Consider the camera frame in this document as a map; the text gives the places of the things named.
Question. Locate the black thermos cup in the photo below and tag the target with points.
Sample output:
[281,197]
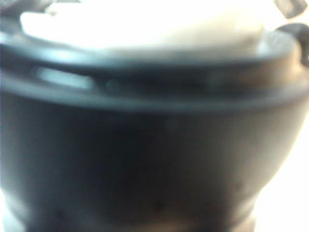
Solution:
[149,149]

